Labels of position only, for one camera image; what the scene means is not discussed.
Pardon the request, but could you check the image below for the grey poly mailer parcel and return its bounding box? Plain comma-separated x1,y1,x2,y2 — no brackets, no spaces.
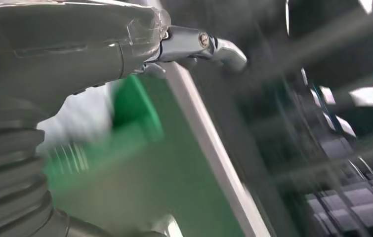
37,81,115,155

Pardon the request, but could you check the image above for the green plastic crate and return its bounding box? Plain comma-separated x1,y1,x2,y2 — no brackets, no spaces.
42,74,165,194

